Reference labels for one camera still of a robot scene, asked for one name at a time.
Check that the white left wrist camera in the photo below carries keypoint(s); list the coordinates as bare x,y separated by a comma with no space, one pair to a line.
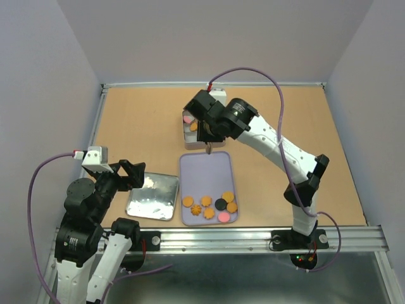
96,159

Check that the swirl flower cookie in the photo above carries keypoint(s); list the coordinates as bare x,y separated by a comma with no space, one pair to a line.
196,210

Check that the lavender plastic tray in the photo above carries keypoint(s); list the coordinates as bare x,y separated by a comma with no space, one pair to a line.
205,175

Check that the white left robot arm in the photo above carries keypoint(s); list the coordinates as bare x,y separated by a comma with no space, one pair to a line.
77,241

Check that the tan maple leaf cookie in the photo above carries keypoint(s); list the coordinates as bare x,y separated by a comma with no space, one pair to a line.
206,201

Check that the square cookie tin with cups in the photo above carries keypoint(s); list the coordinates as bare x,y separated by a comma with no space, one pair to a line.
190,138

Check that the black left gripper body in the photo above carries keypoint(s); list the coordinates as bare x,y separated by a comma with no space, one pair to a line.
110,185

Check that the plain round tan cookie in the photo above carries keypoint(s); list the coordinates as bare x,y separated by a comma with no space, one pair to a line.
188,201

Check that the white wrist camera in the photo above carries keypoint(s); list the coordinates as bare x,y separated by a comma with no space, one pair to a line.
220,95
96,159

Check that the tan leaf cookie lower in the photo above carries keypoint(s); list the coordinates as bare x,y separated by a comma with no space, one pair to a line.
209,213

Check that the metal tongs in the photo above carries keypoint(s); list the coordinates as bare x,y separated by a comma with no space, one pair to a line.
209,148

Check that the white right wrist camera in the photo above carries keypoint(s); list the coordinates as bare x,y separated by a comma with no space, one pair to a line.
220,95

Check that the black sandwich cookie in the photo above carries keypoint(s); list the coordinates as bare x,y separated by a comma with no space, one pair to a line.
221,204

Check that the circuit board with leds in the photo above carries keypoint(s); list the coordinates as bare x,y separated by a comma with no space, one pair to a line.
304,261

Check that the pink round cookie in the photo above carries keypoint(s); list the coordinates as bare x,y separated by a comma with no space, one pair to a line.
188,119
224,217

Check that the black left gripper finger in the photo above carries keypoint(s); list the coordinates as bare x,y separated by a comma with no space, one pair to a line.
135,174
106,175

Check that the brown scalloped cookie right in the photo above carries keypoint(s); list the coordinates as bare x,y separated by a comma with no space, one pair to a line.
232,207

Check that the round dotted biscuit left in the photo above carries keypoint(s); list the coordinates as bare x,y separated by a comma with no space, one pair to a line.
193,126

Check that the aluminium mounting rail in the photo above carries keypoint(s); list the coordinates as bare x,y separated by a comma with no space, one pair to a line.
239,265

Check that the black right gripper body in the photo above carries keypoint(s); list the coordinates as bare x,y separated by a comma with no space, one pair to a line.
211,125

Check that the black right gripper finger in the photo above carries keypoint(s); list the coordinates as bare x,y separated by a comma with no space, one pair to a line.
218,137
202,133

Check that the silver tin lid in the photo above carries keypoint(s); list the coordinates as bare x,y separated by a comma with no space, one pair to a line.
156,199

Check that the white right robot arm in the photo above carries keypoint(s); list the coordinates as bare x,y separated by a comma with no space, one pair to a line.
304,172

